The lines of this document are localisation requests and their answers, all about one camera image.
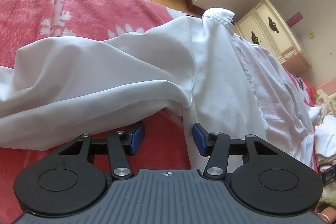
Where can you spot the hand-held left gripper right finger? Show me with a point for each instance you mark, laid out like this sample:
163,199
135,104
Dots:
199,138

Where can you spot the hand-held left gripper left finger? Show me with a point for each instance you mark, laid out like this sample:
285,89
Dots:
137,138

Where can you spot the white shirt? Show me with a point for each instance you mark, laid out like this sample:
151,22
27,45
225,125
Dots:
131,69

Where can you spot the cream nightstand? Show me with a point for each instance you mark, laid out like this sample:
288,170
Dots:
273,35

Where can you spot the white crumpled cloth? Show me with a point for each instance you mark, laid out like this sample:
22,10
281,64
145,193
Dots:
326,134

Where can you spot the black printed packet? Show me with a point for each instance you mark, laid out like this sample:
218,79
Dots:
326,177

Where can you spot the green fluffy cloth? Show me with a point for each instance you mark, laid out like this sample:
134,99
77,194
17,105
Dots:
330,196

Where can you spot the metal bangle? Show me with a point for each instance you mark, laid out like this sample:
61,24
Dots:
325,216

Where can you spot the pink floral blanket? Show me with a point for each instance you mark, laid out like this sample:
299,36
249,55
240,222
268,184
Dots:
26,16

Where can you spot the pink wall sticker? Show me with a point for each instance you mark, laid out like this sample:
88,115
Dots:
295,18

